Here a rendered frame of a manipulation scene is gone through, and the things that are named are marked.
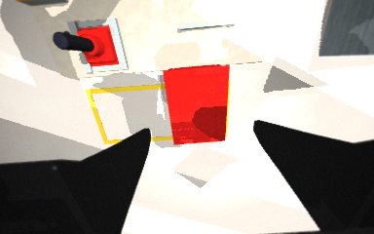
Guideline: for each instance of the red rectangular shell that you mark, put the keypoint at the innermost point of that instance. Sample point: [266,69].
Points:
[197,102]

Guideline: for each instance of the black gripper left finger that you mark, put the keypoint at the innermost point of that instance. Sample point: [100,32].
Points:
[98,190]

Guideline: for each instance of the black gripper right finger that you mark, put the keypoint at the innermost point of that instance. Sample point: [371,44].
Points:
[332,178]

